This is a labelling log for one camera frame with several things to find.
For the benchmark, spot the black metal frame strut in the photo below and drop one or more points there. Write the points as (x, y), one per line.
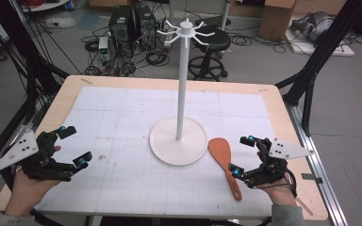
(323, 47)

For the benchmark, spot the cardboard box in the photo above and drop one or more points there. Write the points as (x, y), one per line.
(276, 19)

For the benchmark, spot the white power strip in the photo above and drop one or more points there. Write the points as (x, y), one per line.
(168, 37)

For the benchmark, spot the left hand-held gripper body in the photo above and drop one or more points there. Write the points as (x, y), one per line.
(19, 147)

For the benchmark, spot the white gridded mat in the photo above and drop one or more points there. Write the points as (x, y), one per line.
(132, 175)

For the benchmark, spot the aluminium rail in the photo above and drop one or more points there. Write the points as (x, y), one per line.
(0, 179)
(314, 157)

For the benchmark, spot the grey bag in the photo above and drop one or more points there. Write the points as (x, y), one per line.
(314, 26)

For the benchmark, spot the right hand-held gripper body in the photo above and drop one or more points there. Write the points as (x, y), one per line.
(283, 150)

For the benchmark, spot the person's left hand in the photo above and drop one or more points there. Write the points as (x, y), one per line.
(28, 191)

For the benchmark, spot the black round stool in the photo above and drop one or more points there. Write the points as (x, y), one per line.
(210, 39)

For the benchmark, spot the person's right hand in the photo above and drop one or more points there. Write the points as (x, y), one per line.
(278, 193)

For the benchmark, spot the white power supply box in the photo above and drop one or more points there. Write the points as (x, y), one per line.
(103, 47)

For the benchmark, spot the black tape strip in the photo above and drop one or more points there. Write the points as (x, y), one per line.
(311, 178)

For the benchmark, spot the white flat board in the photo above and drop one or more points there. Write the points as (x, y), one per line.
(336, 50)

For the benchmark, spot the white hook stand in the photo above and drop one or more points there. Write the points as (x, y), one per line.
(178, 144)

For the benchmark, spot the wooden rice paddle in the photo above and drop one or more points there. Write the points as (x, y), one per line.
(221, 153)

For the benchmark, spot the black computer tower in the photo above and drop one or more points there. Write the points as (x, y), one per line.
(145, 25)
(121, 25)

